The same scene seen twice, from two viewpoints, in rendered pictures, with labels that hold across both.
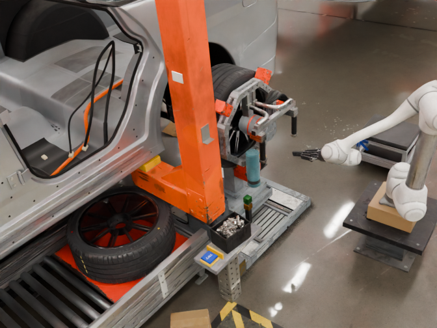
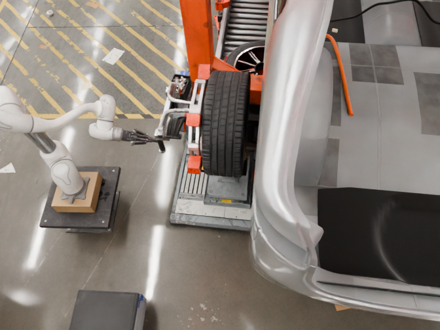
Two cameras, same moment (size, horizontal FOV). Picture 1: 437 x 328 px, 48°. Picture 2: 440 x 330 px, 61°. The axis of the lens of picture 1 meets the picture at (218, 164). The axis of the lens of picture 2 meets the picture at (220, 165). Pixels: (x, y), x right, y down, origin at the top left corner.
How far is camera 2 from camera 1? 406 cm
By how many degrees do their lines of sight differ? 81
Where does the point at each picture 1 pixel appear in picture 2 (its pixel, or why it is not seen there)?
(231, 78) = (210, 82)
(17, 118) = (393, 26)
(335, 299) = (120, 148)
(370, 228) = (96, 169)
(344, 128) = not seen: outside the picture
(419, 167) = not seen: hidden behind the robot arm
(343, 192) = (148, 255)
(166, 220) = not seen: hidden behind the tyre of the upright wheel
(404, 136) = (83, 308)
